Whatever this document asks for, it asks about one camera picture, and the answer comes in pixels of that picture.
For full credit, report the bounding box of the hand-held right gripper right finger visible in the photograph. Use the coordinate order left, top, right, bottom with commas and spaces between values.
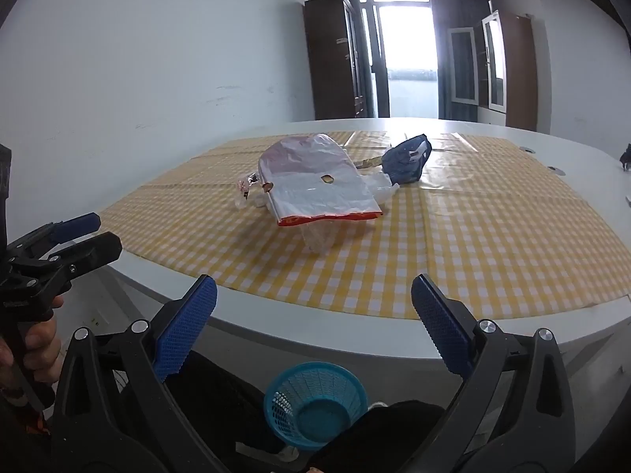
411, 274, 577, 473

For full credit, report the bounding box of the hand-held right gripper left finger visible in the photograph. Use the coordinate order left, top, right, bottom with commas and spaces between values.
52, 274, 232, 473

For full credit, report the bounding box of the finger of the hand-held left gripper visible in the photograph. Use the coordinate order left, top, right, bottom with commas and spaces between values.
6, 212, 102, 258
10, 231, 123, 307

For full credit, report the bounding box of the translucent plastic container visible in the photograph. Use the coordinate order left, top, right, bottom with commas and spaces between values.
300, 219, 348, 255

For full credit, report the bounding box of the white wrapper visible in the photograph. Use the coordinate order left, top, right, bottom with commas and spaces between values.
235, 171, 269, 209

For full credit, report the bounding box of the blue plastic mesh basket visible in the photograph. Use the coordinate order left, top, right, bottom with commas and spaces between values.
263, 362, 368, 451

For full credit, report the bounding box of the person's left hand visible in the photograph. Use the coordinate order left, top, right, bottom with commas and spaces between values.
0, 296, 65, 387

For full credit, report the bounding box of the yellow checked tablecloth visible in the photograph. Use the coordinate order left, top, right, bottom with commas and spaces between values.
96, 129, 631, 318

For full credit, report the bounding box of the white table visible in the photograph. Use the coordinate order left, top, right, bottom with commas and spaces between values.
106, 118, 631, 372

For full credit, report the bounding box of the clear plastic wrapper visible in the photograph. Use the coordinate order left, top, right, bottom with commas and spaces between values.
367, 172, 401, 205

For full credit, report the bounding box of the crumpled blue packet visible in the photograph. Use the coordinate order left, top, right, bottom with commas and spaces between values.
382, 134, 432, 184

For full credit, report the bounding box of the yellowish wrapper strip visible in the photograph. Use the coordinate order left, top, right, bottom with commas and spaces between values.
352, 154, 388, 171

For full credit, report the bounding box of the silver foil snack bag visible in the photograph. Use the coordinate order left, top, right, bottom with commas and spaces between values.
259, 133, 384, 227

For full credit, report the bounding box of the white framed glass door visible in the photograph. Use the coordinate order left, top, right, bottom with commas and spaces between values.
446, 27, 479, 106

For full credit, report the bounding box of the brown cabinet with glass door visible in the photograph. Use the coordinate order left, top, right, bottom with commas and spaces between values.
480, 10, 538, 131

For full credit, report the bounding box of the glass balcony door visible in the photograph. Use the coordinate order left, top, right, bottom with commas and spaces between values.
362, 0, 439, 119

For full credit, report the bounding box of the dark brown wardrobe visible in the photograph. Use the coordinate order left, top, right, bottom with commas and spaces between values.
303, 0, 368, 120

